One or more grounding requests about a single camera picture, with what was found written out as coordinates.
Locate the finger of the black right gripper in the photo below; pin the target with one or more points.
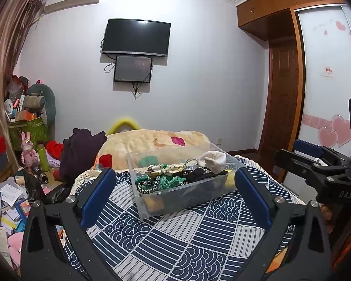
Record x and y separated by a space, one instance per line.
306 152
315 175

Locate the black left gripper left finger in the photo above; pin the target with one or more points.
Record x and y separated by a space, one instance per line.
42 255

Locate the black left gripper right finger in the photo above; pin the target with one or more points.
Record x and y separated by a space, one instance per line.
295 244

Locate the yellow plush ball toy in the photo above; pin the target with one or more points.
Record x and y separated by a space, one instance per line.
230 184

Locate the floral fabric scrunchie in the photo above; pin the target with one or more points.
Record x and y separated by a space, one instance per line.
163 170

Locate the green knitted sock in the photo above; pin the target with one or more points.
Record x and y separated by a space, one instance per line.
148 185

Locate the black knitted pouch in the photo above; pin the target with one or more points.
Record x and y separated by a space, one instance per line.
200 173

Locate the yellow sponge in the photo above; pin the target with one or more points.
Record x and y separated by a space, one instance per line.
153 203

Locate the pink plush slipper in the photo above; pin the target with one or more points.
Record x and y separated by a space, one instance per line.
15 245

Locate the colourful book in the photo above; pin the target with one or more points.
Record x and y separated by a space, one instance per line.
23 207

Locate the black plastic bag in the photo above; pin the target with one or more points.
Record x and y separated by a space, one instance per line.
35 191

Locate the green bottle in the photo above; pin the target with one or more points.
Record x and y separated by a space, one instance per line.
42 155

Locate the blue patterned bed cover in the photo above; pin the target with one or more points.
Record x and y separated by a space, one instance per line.
208 241

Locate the pink bunny figurine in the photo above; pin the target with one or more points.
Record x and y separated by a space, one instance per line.
29 157

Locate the red plush item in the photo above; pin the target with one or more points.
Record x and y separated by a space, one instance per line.
54 149

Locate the dark purple garment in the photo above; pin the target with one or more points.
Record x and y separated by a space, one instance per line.
79 152

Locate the white sliding wardrobe door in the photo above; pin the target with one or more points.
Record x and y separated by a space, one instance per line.
326 39

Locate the green storage box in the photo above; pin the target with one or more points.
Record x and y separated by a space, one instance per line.
39 132

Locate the beige patterned blanket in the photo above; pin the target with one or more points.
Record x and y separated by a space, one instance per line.
118 145

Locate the clear plastic box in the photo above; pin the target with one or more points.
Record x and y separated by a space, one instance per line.
181 197

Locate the wooden wardrobe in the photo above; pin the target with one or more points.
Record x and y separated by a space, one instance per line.
274 21

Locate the grey plush toy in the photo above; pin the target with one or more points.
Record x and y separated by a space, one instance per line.
41 100

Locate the small wall monitor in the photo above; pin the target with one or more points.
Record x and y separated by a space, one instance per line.
136 69

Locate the large wall television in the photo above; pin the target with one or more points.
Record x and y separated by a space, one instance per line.
136 37

